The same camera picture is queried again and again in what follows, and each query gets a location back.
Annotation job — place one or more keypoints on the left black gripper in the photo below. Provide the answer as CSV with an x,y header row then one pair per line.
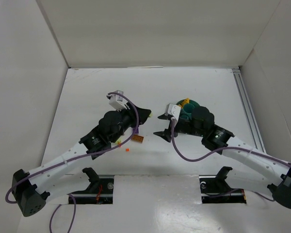
x,y
134,114

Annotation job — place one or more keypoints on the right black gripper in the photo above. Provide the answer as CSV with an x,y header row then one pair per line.
x,y
174,127

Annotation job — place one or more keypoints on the yellow lego brick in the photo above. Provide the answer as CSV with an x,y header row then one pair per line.
x,y
185,101

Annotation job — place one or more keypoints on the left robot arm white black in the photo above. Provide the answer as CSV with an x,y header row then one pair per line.
x,y
72,171

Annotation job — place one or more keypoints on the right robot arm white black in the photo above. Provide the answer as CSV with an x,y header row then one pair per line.
x,y
273,176

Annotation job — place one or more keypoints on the purple lego brick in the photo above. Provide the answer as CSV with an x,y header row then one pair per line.
x,y
135,130

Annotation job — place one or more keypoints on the teal round divided container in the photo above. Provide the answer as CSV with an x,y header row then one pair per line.
x,y
186,110

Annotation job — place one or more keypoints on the brown lego plate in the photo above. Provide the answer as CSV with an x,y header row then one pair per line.
x,y
137,138

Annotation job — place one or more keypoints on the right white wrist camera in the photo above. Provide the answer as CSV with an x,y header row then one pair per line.
x,y
172,111

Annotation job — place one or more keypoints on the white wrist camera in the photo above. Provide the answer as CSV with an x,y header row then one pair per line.
x,y
172,111
116,101

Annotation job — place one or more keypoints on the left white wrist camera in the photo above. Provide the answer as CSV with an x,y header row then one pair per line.
x,y
116,101

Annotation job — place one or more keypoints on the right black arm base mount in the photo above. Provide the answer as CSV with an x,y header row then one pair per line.
x,y
215,190

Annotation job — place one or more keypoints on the aluminium rail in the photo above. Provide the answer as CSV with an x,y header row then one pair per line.
x,y
254,129

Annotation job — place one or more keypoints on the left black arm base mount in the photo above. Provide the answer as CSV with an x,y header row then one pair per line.
x,y
99,190

